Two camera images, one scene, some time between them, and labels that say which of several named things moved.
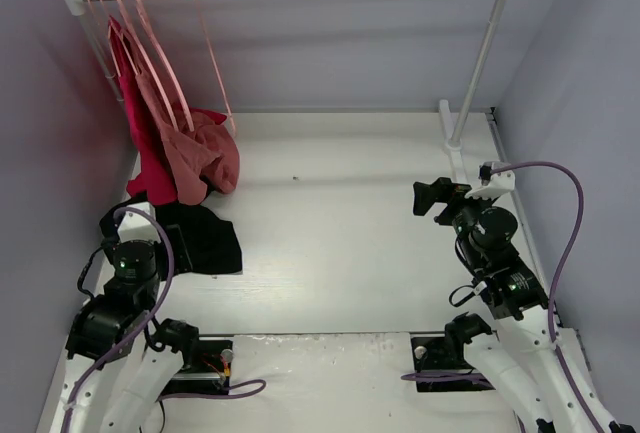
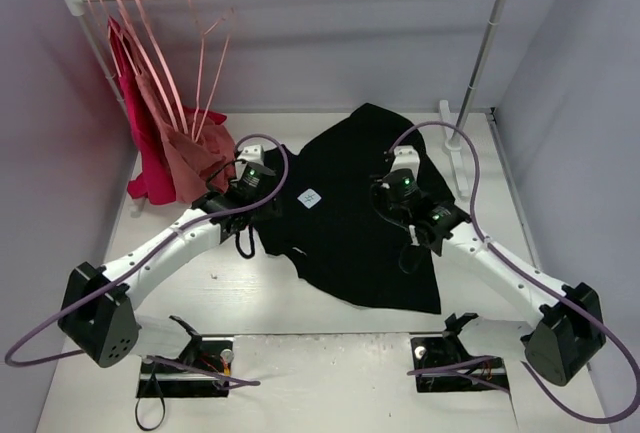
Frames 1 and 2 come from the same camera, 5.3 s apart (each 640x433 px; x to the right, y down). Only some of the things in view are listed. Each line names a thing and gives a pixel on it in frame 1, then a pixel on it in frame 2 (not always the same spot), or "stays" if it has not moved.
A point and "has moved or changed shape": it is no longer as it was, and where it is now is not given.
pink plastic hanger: [230, 112] has moved or changed shape
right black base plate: [443, 355] stays
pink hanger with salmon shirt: [106, 15] stays
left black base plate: [209, 372] stays
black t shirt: [209, 239] → [327, 215]
